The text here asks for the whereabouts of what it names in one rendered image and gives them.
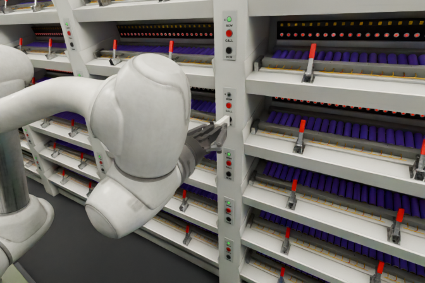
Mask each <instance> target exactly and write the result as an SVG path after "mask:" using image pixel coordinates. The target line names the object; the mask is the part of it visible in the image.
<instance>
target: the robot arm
mask: <svg viewBox="0 0 425 283"><path fill-rule="evenodd" d="M33 76H34V67H33V64H32V62H31V60H30V58H29V57H28V56H27V55H26V54H25V53H24V52H22V51H20V50H18V49H15V48H13V47H10V46H6V45H2V44H0V283H2V278H1V277H2V276H3V274H4V273H5V271H6V270H7V268H8V267H9V266H10V265H11V264H12V263H14V262H15V261H17V259H19V258H20V257H21V256H23V255H24V254H25V253H26V252H27V251H28V250H29V249H30V248H31V247H32V246H33V245H34V244H35V243H36V242H37V241H38V240H40V239H41V237H42V236H43V235H44V234H45V233H46V232H47V231H48V229H49V228H50V226H51V224H52V222H53V220H54V209H53V207H52V205H51V204H50V203H49V202H48V201H46V200H45V199H43V198H37V197H36V196H34V195H31V194H29V193H28V186H27V179H26V174H25V166H24V162H23V155H22V148H21V143H20V136H19V131H18V128H21V127H23V126H26V125H28V124H31V123H34V122H36V121H39V120H41V119H44V118H47V117H49V116H52V115H55V114H57V113H60V112H65V111H70V112H75V113H77V114H79V115H81V116H83V117H84V118H85V119H86V120H87V126H88V129H89V131H90V133H91V134H92V135H93V136H95V137H96V138H98V139H99V140H100V141H101V142H102V143H103V144H104V145H105V146H106V148H107V149H108V150H109V151H110V152H111V153H112V154H113V155H114V157H113V161H112V163H111V166H110V168H109V169H108V171H107V173H106V178H104V179H103V180H102V181H100V182H99V183H98V184H97V186H96V187H95V188H94V190H93V191H92V193H91V194H90V196H89V197H88V199H87V201H86V202H85V210H86V212H87V215H88V217H89V219H90V221H91V223H92V225H93V226H94V227H95V229H96V230H97V231H98V232H100V233H101V234H102V235H105V236H107V237H109V238H113V239H119V238H122V237H124V236H126V235H128V234H130V233H132V232H133V231H136V230H137V229H138V228H140V227H142V226H143V225H144V224H146V223H147V222H148V221H150V220H151V219H152V218H153V217H154V216H155V215H156V214H157V213H158V212H159V211H160V210H161V209H162V208H163V207H164V206H165V205H166V204H167V203H168V202H169V201H170V200H171V198H172V197H173V195H174V194H175V191H176V190H177V188H179V187H180V186H181V185H182V184H183V183H184V182H185V181H186V180H187V179H188V178H189V177H190V176H191V175H192V174H193V173H194V171H195V167H196V166H197V165H198V164H199V163H200V162H201V161H202V159H203V157H204V156H205V155H207V154H209V153H210V152H211V151H217V154H221V153H222V146H223V144H224V142H225V140H226V138H227V128H228V126H229V125H230V116H224V117H222V118H221V119H220V120H219V121H216V122H215V123H214V122H213V121H210V125H207V124H202V125H200V126H197V127H195V128H192V129H190V130H188V126H189V121H190V111H191V92H190V84H189V81H188V78H187V76H186V74H185V73H184V72H183V70H182V69H181V67H180V66H179V65H178V64H176V63H175V62H174V61H172V60H171V59H169V58H167V57H164V56H162V55H159V54H151V53H146V54H141V55H139V56H134V57H132V58H131V59H130V60H128V61H127V62H126V63H125V64H124V65H123V66H122V67H121V68H120V70H119V72H118V74H116V75H112V76H110V77H109V78H107V79H106V80H95V79H91V78H84V77H78V76H64V77H58V78H53V79H50V80H46V81H42V82H40V83H38V84H35V85H32V86H31V87H28V88H25V86H27V85H28V84H29V83H30V82H31V80H32V78H33ZM24 88H25V89H24ZM215 140H216V141H215ZM213 142H214V144H213V145H211V144H212V143H213Z"/></svg>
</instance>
